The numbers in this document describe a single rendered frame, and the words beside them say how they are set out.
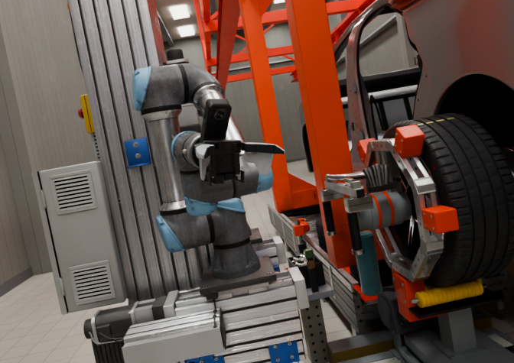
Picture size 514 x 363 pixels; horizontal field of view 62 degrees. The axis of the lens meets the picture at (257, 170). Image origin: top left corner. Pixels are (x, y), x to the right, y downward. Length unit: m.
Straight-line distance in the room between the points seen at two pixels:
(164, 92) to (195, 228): 0.39
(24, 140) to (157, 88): 5.11
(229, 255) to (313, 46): 1.18
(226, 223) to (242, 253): 0.10
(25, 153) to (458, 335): 5.43
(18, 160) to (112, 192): 4.84
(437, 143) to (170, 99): 0.91
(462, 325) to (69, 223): 1.52
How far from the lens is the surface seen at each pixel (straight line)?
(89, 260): 1.50
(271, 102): 4.00
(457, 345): 2.00
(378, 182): 1.53
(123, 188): 1.48
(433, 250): 1.58
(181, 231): 1.24
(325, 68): 2.11
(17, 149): 6.30
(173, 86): 1.23
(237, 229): 1.28
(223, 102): 0.81
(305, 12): 2.15
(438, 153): 1.56
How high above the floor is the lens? 1.20
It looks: 4 degrees down
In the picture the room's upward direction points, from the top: 10 degrees counter-clockwise
